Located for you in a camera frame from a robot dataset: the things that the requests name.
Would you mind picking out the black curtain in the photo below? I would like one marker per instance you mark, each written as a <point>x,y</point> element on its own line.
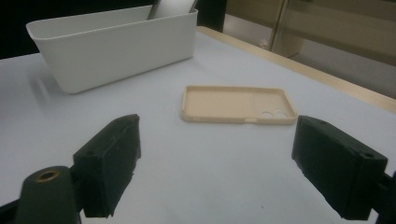
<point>15,15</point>

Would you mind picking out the grey phone case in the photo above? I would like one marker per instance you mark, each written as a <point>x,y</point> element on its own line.
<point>171,7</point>

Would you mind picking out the light wooden desk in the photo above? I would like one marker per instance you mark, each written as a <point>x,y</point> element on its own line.
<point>342,31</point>

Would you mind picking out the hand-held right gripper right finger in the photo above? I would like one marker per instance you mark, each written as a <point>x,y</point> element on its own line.
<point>336,168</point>

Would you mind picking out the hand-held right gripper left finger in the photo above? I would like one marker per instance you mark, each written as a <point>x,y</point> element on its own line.
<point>109,165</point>

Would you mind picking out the beige phone case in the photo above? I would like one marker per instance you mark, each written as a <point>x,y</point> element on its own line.
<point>218,105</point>

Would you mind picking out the white plastic storage box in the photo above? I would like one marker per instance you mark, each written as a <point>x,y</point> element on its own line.
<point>118,53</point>

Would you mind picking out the white table cover sheet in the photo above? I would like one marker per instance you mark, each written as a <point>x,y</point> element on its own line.
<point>218,171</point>

